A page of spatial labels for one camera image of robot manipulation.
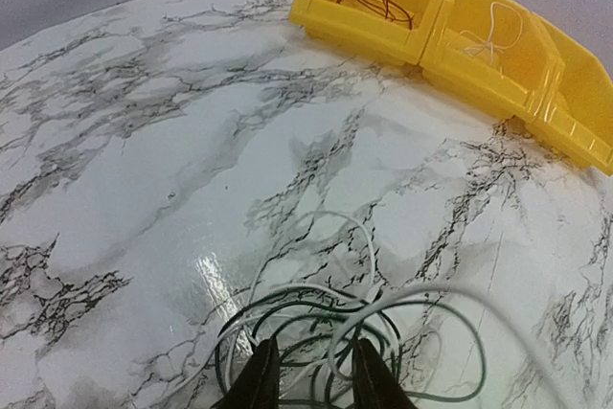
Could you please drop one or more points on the yellow bin right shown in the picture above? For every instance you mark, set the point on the yellow bin right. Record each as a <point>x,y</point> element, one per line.
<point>576,117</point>

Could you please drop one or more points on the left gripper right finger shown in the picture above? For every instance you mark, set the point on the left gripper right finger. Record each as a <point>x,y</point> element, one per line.
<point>373,384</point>

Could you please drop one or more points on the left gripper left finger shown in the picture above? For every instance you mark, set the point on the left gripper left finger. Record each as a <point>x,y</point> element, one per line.
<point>258,384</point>

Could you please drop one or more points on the yellow bin middle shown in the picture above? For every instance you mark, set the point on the yellow bin middle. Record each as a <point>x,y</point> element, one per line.
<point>491,54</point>

